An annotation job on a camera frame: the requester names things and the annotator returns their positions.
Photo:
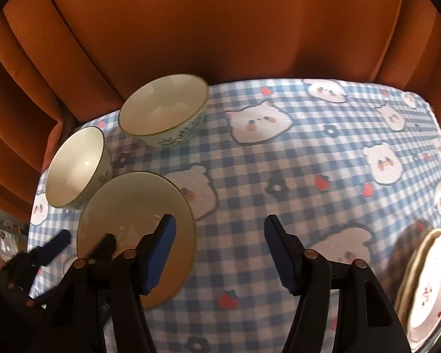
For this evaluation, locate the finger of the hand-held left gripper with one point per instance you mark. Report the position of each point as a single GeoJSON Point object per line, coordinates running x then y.
{"type": "Point", "coordinates": [103, 246]}
{"type": "Point", "coordinates": [57, 243]}

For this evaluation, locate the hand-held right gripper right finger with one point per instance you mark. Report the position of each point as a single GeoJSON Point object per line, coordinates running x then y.
{"type": "Point", "coordinates": [283, 257]}

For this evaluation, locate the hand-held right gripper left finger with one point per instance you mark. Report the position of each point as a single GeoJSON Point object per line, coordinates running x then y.
{"type": "Point", "coordinates": [158, 253]}

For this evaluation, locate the floral ceramic bowl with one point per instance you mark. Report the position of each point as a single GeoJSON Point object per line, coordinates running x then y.
{"type": "Point", "coordinates": [158, 106]}
{"type": "Point", "coordinates": [73, 165]}
{"type": "Point", "coordinates": [132, 198]}

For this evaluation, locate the white red-flower plate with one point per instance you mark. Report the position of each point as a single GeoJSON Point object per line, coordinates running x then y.
{"type": "Point", "coordinates": [432, 286]}

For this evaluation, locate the blue checked bear tablecloth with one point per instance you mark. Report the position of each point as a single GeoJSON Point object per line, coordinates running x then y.
{"type": "Point", "coordinates": [279, 147]}

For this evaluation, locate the orange curtain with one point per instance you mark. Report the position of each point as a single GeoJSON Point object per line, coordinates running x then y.
{"type": "Point", "coordinates": [220, 25]}

